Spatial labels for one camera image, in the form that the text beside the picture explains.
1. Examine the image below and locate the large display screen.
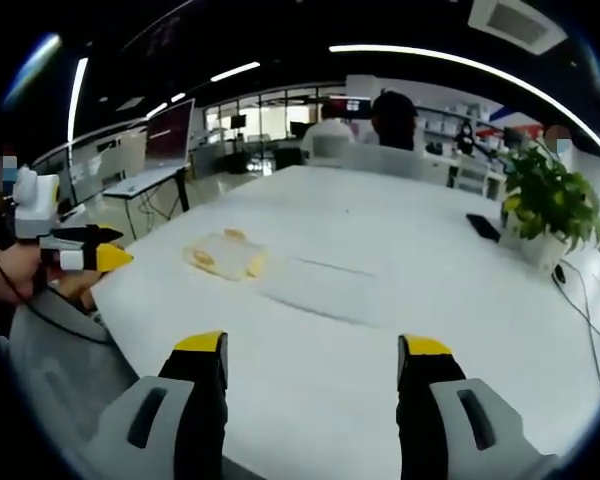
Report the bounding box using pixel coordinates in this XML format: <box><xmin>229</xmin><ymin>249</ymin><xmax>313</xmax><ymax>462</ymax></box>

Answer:
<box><xmin>143</xmin><ymin>97</ymin><xmax>197</xmax><ymax>167</ymax></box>

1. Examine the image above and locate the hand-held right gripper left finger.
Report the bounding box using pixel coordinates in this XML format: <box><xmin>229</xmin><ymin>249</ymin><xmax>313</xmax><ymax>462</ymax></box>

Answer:
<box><xmin>82</xmin><ymin>329</ymin><xmax>230</xmax><ymax>480</ymax></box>

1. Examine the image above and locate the black and white figure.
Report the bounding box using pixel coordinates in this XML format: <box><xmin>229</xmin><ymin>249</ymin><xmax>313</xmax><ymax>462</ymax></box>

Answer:
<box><xmin>453</xmin><ymin>121</ymin><xmax>477</xmax><ymax>155</ymax></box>

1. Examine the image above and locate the long curved ceiling light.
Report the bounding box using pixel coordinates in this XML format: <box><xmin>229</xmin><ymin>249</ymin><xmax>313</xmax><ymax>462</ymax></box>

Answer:
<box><xmin>328</xmin><ymin>43</ymin><xmax>600</xmax><ymax>162</ymax></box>

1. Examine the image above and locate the straight ceiling light bar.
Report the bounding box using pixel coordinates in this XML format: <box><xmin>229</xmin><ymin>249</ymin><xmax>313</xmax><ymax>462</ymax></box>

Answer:
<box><xmin>66</xmin><ymin>56</ymin><xmax>90</xmax><ymax>147</ymax></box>

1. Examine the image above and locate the black phone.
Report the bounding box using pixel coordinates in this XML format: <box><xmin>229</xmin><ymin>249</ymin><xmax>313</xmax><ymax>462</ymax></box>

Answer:
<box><xmin>465</xmin><ymin>212</ymin><xmax>503</xmax><ymax>244</ymax></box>

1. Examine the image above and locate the short ceiling light bar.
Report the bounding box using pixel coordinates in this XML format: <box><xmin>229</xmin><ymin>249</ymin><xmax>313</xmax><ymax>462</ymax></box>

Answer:
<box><xmin>209</xmin><ymin>60</ymin><xmax>262</xmax><ymax>84</ymax></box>

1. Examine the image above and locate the white desk with black legs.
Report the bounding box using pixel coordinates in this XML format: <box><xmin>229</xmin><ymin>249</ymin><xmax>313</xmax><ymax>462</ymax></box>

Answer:
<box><xmin>101</xmin><ymin>163</ymin><xmax>192</xmax><ymax>242</ymax></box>

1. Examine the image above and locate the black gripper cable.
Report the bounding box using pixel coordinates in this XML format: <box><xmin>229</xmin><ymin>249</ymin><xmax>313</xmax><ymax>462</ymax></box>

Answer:
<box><xmin>0</xmin><ymin>238</ymin><xmax>112</xmax><ymax>346</ymax></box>

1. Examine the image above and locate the green potted plant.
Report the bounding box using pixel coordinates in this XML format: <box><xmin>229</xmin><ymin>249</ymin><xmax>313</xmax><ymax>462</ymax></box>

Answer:
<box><xmin>498</xmin><ymin>143</ymin><xmax>600</xmax><ymax>275</ymax></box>

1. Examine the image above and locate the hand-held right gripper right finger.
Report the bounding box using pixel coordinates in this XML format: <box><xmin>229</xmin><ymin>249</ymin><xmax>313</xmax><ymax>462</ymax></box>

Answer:
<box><xmin>396</xmin><ymin>333</ymin><xmax>561</xmax><ymax>480</ymax></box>

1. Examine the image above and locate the person's left hand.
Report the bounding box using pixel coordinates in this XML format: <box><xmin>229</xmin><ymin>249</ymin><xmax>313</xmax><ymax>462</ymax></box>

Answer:
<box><xmin>0</xmin><ymin>243</ymin><xmax>47</xmax><ymax>307</ymax></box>

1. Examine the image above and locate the ceiling air vent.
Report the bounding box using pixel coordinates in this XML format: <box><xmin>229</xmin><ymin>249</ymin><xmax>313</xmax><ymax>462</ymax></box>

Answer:
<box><xmin>467</xmin><ymin>0</ymin><xmax>569</xmax><ymax>56</ymax></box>

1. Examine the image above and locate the person's grey clothing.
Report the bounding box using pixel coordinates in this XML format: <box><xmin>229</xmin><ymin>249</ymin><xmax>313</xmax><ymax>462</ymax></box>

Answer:
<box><xmin>0</xmin><ymin>287</ymin><xmax>142</xmax><ymax>454</ymax></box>

